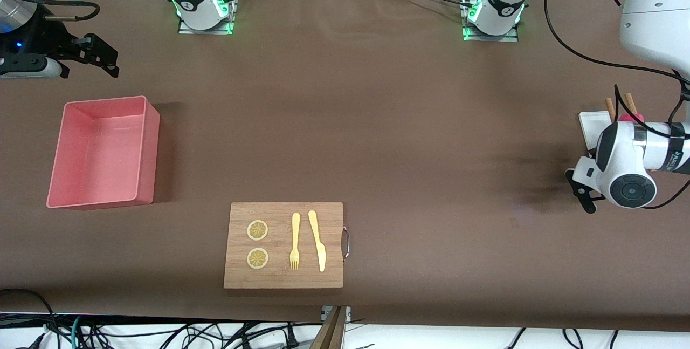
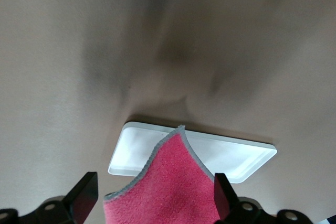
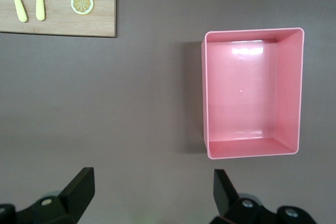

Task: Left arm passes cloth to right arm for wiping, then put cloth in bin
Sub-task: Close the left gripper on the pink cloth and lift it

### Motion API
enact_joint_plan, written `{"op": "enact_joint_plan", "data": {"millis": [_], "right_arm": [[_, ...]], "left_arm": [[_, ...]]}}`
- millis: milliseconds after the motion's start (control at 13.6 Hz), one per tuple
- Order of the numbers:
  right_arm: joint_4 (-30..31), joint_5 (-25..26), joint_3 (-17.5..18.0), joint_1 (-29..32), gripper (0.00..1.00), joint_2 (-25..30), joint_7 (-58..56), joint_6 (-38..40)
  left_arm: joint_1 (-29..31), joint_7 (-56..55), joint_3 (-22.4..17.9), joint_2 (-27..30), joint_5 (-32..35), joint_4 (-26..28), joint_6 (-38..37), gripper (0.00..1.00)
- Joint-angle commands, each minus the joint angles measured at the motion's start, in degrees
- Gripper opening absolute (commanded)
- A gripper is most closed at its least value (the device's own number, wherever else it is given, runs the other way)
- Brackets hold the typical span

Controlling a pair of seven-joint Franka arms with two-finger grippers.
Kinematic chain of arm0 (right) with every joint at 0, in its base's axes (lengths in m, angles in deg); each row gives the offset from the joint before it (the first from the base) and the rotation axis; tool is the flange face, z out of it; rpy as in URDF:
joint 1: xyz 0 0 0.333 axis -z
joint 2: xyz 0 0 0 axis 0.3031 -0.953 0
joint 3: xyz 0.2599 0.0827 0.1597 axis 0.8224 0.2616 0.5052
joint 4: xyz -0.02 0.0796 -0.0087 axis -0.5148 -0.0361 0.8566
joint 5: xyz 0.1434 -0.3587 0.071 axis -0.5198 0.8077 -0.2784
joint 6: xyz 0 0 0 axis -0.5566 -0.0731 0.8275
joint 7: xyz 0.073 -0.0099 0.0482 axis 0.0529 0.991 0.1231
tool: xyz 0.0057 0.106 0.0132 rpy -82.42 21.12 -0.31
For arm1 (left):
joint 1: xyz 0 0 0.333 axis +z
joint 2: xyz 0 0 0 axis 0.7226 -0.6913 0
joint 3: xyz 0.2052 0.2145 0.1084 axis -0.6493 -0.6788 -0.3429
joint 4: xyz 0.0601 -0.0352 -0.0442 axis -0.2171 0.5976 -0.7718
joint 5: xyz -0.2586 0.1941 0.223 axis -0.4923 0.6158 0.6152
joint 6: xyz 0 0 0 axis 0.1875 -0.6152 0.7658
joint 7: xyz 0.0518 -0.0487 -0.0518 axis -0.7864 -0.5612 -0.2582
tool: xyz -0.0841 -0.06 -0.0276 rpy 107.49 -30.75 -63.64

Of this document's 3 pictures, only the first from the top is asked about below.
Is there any pink plastic bin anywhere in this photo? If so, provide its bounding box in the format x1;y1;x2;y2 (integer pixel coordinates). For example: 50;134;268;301
46;95;161;210

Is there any wooden cutting board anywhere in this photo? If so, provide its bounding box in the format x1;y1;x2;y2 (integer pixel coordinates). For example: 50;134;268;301
223;202;344;289

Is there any yellow plastic fork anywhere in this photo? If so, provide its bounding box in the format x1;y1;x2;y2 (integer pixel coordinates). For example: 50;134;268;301
289;213;301;271

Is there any yellow plastic knife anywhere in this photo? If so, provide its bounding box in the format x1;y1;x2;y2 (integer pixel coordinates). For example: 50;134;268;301
308;210;327;272

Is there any wooden beam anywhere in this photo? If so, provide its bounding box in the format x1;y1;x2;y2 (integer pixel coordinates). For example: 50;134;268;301
310;306;347;349

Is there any white rectangular tray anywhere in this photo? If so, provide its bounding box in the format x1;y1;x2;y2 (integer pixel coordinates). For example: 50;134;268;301
579;111;612;151

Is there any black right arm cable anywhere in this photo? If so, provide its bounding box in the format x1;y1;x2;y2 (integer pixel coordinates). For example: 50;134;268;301
0;0;101;20

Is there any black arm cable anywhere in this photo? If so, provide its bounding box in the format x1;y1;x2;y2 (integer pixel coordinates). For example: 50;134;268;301
543;0;690;209
0;0;101;20

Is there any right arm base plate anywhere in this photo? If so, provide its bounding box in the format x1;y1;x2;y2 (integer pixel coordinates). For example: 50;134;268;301
178;0;236;35

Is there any black looped floor cable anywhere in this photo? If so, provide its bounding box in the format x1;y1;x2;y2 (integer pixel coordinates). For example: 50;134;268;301
0;289;57;349

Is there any small metal bracket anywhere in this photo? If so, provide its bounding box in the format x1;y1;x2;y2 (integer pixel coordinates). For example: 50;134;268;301
321;306;351;324

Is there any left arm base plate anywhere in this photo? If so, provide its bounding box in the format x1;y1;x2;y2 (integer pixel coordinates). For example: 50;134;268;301
463;0;519;42

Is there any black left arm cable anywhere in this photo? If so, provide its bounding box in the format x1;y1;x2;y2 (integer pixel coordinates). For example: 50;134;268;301
543;0;690;209

